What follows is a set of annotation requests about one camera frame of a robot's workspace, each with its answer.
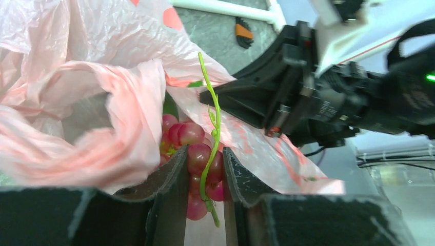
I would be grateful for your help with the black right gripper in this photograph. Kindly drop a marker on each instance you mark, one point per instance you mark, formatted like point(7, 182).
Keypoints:
point(280, 93)

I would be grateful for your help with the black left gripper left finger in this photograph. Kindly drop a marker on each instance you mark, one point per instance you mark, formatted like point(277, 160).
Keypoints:
point(165, 193)

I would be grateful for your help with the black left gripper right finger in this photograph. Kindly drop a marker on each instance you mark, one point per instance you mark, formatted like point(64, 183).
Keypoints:
point(244, 217)

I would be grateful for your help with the red fake grape bunch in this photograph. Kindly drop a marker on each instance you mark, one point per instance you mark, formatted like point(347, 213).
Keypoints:
point(204, 161)

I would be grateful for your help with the pink plastic bag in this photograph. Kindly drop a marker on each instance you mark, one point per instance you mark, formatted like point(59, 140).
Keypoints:
point(82, 89)

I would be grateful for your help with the orange black hose connector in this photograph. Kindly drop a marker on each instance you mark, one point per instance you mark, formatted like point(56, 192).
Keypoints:
point(244, 36)

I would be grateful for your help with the white PVC pipe frame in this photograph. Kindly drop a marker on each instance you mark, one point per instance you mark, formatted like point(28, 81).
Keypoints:
point(273, 15)

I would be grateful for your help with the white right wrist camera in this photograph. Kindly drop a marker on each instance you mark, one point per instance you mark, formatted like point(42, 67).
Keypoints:
point(348, 30)

